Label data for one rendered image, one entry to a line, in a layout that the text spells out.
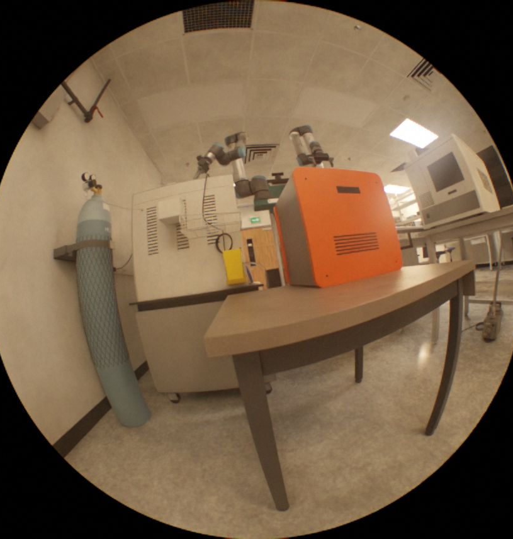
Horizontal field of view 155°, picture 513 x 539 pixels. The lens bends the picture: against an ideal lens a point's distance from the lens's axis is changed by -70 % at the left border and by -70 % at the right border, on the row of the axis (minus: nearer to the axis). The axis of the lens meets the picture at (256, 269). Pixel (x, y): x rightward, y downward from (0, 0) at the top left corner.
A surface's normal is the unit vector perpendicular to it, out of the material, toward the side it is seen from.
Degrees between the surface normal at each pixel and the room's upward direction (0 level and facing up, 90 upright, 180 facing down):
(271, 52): 180
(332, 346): 90
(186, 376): 90
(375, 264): 90
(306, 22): 180
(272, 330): 90
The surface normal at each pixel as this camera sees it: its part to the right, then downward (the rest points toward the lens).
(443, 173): -0.98, 0.15
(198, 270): 0.11, -0.06
